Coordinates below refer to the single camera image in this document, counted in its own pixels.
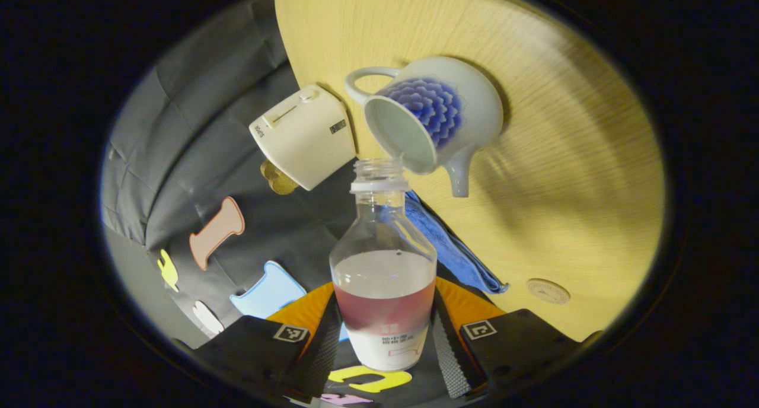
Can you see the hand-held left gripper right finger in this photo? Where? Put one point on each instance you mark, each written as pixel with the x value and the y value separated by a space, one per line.
pixel 450 360

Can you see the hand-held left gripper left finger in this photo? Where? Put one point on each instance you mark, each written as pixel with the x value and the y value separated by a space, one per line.
pixel 317 354

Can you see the clear water bottle pink label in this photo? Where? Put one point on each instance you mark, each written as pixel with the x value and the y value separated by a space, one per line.
pixel 382 277

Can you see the round beige coaster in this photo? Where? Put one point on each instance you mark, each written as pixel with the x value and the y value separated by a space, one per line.
pixel 548 291

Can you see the white blue-patterned teacup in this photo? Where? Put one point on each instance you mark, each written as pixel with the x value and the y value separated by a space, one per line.
pixel 468 117

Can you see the blue folded towel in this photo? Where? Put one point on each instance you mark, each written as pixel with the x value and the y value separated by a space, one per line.
pixel 456 254

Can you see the brown toast bread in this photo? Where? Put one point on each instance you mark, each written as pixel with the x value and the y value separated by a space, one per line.
pixel 278 179

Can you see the white toaster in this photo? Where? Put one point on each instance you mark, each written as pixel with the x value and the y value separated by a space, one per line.
pixel 302 141

